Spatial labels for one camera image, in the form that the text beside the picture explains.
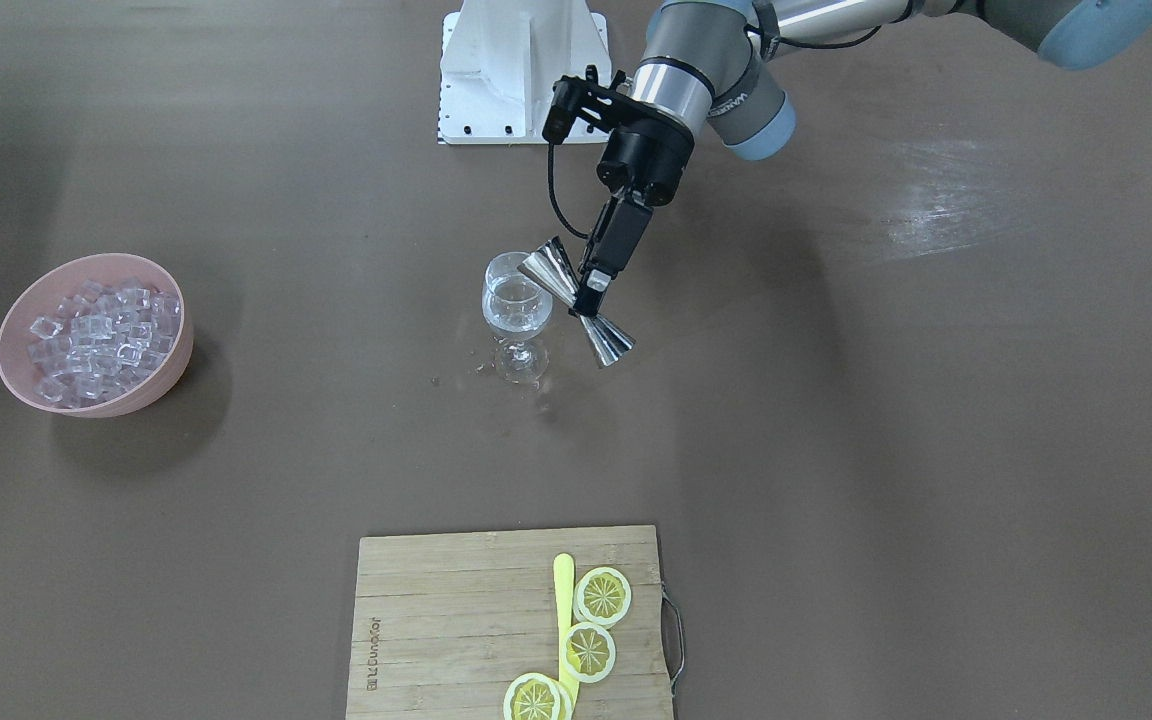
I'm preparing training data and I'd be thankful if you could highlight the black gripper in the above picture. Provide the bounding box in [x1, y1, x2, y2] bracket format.
[573, 105, 695, 318]

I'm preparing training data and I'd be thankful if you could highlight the steel double jigger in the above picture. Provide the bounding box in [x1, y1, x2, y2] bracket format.
[517, 236, 635, 367]

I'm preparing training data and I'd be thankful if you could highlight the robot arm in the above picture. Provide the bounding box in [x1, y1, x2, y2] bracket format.
[541, 1, 1152, 316]

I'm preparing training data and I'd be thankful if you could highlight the clear wine glass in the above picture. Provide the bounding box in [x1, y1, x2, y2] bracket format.
[482, 252, 553, 384]

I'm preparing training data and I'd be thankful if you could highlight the pink bowl of ice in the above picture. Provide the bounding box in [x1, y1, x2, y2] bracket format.
[0, 252, 195, 418]

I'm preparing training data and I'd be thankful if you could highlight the yellow plastic stick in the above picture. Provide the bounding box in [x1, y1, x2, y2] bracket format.
[552, 553, 579, 719]

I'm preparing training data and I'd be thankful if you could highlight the middle lemon slice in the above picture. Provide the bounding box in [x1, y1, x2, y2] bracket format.
[559, 621, 617, 684]

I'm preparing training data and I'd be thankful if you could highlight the bamboo cutting board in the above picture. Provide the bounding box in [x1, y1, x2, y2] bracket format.
[346, 525, 675, 719]

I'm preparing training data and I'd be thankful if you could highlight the far lemon slice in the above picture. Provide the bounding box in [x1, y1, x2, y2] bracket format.
[500, 673, 573, 720]

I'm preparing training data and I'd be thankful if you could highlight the black braided camera cable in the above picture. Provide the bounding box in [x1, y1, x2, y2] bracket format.
[547, 141, 597, 241]

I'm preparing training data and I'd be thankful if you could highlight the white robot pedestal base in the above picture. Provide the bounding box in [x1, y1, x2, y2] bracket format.
[435, 1, 612, 145]

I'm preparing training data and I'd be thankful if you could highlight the lemon slice near handle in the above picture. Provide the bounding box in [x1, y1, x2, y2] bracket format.
[573, 566, 634, 629]

